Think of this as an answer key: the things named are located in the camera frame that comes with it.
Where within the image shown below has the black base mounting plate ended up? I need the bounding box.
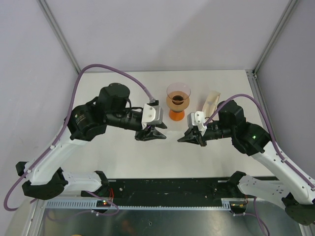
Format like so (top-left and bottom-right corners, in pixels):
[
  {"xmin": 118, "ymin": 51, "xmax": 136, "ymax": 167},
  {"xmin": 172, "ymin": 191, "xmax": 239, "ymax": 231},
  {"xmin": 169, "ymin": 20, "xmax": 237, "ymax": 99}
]
[{"xmin": 81, "ymin": 176, "xmax": 258, "ymax": 207}]

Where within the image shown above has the aluminium left corner post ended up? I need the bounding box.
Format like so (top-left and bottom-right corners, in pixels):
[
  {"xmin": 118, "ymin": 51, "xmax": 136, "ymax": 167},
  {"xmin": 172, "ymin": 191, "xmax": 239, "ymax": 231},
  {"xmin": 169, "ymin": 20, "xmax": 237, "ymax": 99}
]
[{"xmin": 36, "ymin": 0, "xmax": 81, "ymax": 74}]

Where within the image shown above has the aluminium corner post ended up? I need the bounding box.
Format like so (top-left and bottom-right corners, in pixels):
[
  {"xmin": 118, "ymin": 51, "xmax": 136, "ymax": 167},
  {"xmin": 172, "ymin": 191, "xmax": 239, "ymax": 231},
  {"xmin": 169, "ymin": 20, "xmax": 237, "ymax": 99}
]
[
  {"xmin": 36, "ymin": 0, "xmax": 81, "ymax": 74},
  {"xmin": 252, "ymin": 0, "xmax": 300, "ymax": 75}
]

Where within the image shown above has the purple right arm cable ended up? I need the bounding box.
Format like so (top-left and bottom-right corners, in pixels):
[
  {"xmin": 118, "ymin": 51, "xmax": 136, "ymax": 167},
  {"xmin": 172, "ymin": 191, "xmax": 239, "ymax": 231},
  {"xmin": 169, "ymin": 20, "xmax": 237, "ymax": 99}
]
[{"xmin": 204, "ymin": 94, "xmax": 315, "ymax": 190}]

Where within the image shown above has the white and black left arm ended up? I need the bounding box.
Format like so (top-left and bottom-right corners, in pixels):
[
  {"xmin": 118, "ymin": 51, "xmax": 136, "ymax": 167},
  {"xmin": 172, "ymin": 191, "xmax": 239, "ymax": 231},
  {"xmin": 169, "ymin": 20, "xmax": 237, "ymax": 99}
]
[{"xmin": 16, "ymin": 83, "xmax": 167, "ymax": 200}]

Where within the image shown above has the aluminium frame rail front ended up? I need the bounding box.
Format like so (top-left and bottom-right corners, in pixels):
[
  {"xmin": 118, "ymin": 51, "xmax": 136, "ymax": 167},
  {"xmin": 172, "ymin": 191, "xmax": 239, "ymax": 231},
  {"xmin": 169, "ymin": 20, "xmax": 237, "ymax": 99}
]
[{"xmin": 35, "ymin": 178, "xmax": 304, "ymax": 200}]

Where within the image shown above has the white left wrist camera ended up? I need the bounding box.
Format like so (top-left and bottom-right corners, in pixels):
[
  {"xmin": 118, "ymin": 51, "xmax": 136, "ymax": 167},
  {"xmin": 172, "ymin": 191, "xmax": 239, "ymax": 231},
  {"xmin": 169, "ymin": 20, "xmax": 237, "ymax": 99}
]
[{"xmin": 141, "ymin": 104, "xmax": 163, "ymax": 128}]

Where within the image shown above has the wooden and orange dripper stand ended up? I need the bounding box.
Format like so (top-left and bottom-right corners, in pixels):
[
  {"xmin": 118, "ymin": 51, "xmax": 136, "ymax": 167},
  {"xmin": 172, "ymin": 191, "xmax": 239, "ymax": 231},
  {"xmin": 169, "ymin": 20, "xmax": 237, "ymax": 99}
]
[{"xmin": 166, "ymin": 95, "xmax": 190, "ymax": 121}]

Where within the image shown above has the aluminium right corner post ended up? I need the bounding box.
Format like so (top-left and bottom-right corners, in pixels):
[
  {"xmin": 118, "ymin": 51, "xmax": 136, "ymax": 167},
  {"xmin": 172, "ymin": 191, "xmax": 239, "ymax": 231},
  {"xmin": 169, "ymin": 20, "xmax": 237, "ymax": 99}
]
[{"xmin": 252, "ymin": 0, "xmax": 300, "ymax": 75}]

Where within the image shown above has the grey slotted cable duct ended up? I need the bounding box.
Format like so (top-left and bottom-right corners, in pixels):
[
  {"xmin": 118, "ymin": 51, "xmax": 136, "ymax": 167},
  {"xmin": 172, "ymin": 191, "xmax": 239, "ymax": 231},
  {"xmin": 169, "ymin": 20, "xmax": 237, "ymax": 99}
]
[{"xmin": 45, "ymin": 198, "xmax": 246, "ymax": 211}]

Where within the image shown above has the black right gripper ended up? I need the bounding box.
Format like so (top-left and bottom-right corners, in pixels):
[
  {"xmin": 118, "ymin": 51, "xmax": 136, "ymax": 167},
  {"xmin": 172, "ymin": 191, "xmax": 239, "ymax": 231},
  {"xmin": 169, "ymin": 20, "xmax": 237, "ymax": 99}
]
[{"xmin": 178, "ymin": 121, "xmax": 234, "ymax": 147}]

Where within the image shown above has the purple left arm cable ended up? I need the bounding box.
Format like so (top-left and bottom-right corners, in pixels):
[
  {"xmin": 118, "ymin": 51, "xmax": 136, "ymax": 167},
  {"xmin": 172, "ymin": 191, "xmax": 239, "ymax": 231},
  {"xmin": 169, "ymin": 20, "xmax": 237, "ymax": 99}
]
[{"xmin": 4, "ymin": 63, "xmax": 159, "ymax": 212}]

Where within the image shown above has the cream coffee filter holder stack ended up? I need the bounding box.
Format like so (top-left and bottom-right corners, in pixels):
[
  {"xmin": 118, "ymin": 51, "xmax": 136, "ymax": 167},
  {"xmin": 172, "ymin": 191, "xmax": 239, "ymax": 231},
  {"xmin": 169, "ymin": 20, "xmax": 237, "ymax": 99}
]
[{"xmin": 202, "ymin": 90, "xmax": 221, "ymax": 118}]

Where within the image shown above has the clear pink plastic dripper cone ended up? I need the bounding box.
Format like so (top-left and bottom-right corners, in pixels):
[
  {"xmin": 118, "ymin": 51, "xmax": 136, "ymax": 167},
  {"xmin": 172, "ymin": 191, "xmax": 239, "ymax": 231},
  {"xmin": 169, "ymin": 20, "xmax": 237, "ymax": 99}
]
[{"xmin": 166, "ymin": 82, "xmax": 191, "ymax": 112}]

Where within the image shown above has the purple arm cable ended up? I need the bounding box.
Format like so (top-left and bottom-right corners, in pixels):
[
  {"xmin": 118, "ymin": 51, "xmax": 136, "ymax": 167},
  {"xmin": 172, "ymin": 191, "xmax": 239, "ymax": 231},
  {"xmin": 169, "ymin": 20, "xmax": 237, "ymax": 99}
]
[
  {"xmin": 4, "ymin": 63, "xmax": 159, "ymax": 212},
  {"xmin": 204, "ymin": 94, "xmax": 315, "ymax": 190}
]

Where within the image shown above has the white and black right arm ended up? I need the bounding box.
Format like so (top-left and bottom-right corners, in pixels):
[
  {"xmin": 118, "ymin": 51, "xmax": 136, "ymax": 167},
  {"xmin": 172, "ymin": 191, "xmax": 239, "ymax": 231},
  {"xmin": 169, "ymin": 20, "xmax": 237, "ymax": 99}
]
[{"xmin": 178, "ymin": 100, "xmax": 315, "ymax": 226}]

